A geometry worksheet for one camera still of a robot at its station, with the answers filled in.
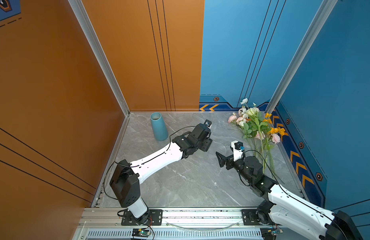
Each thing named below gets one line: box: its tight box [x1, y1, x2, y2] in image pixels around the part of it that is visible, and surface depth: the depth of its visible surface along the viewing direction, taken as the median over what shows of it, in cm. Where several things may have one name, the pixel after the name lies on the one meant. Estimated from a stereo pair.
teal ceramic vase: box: [150, 112, 168, 141], surface depth 94 cm
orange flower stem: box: [262, 112, 289, 136], surface depth 107 cm
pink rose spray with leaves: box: [228, 109, 252, 139], surface depth 110 cm
